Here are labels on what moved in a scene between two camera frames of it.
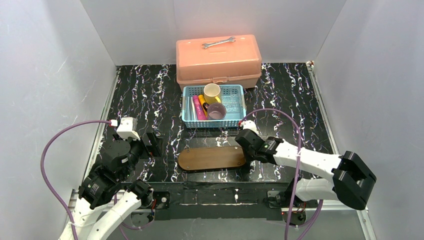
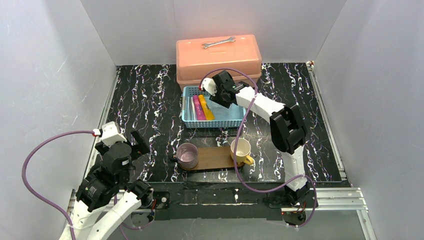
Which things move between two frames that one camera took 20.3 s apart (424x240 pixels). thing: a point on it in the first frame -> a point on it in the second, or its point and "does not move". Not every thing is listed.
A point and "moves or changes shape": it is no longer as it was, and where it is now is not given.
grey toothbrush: x=189 y=108 does not move
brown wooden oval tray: x=205 y=158 does not move
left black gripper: x=149 y=143 -> x=133 y=149
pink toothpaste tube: x=199 y=111 does not move
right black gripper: x=247 y=142 -> x=222 y=93
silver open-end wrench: x=230 y=39 does not move
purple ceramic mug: x=215 y=111 -> x=187 y=155
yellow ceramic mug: x=211 y=91 moves or changes shape
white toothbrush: x=193 y=108 does not move
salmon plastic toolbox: x=231 y=60 does not move
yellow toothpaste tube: x=202 y=100 does not move
